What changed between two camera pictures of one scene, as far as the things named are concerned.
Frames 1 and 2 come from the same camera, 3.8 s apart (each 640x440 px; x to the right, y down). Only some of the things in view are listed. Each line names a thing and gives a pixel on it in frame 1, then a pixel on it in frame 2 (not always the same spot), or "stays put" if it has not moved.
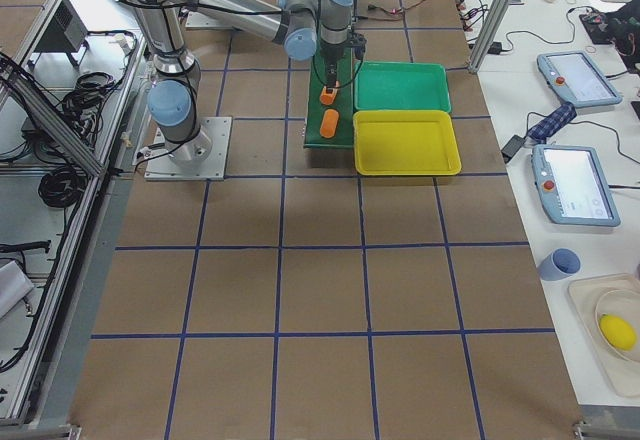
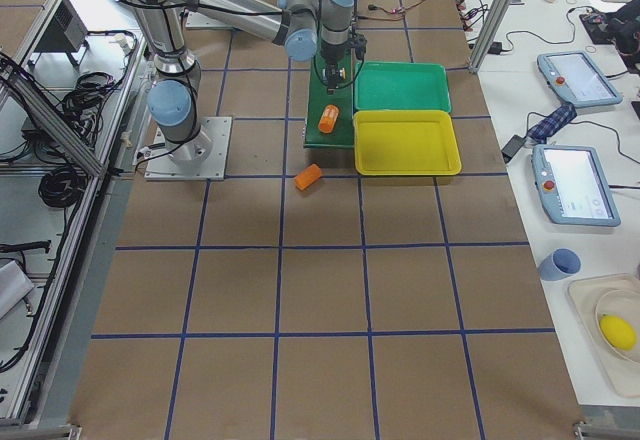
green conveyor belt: (343, 105) stays put
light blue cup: (559, 264) stays put
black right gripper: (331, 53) stays put
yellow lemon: (617, 332) stays put
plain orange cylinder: (329, 123) to (308, 176)
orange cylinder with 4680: (328, 98) to (328, 118)
